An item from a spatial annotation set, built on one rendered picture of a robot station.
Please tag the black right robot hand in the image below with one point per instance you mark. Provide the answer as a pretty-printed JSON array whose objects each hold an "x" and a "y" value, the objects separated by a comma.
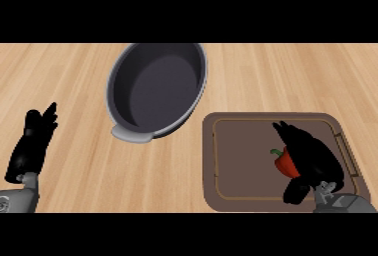
[{"x": 315, "y": 160}]

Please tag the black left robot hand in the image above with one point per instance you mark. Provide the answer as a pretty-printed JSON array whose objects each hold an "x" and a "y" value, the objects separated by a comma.
[{"x": 30, "y": 150}]

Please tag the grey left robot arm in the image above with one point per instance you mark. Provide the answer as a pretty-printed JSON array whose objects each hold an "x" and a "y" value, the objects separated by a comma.
[{"x": 19, "y": 196}]

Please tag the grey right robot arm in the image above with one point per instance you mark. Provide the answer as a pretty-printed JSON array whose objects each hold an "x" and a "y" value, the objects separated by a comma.
[{"x": 340, "y": 200}]

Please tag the red bell pepper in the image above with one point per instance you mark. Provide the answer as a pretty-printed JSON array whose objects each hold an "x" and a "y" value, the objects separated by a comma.
[{"x": 287, "y": 164}]

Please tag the brown tray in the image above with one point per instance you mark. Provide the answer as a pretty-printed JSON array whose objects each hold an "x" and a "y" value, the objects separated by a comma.
[{"x": 245, "y": 160}]

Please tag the dark grey oval pot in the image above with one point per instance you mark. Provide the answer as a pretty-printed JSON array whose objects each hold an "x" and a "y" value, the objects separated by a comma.
[{"x": 157, "y": 90}]

